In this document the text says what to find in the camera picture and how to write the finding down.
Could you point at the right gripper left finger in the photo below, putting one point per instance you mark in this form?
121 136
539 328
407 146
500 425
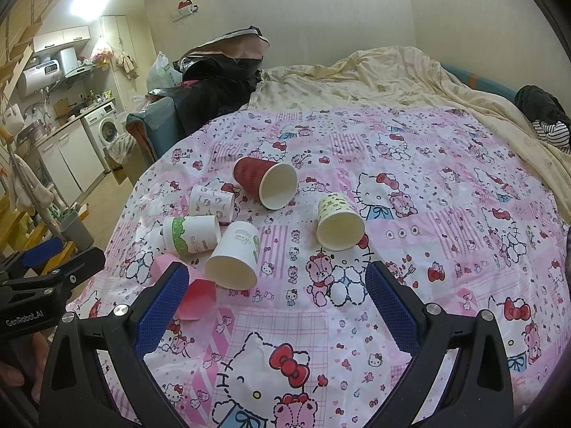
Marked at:
75 392

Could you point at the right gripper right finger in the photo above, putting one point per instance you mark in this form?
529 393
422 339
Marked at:
478 392

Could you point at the yellow cartoon paper cup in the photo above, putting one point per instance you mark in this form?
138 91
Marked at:
340 227

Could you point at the white green-band paper cup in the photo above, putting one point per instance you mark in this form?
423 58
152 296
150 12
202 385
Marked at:
189 235

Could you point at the pink faceted paper cup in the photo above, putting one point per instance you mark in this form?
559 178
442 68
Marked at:
201 295

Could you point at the white pink-pattern paper cup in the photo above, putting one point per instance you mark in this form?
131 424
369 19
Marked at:
209 201

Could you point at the white green-leaf paper cup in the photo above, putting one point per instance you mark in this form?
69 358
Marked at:
233 263

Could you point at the dark red paper cup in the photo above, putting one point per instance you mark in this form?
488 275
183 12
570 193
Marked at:
274 184

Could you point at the person's left hand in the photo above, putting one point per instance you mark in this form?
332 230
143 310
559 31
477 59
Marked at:
36 351

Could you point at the grey trash bin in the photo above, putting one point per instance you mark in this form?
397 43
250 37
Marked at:
73 229

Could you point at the white kitchen cabinet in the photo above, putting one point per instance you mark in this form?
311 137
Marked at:
71 161

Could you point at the white washing machine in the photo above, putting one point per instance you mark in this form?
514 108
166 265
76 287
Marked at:
101 127

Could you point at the teal chair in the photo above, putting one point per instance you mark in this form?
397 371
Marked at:
156 128

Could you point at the white water heater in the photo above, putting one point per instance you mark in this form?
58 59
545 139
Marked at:
37 78

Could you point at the white plastic bag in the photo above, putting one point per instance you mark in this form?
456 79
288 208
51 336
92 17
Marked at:
162 74

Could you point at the pink Hello Kitty bedsheet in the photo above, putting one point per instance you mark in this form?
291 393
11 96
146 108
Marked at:
446 205

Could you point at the black clothes pile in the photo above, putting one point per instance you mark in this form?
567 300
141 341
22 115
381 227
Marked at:
220 85

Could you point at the black striped garment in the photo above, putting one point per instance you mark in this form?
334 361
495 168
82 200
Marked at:
546 116

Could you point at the cream yellow blanket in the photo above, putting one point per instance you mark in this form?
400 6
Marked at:
404 77

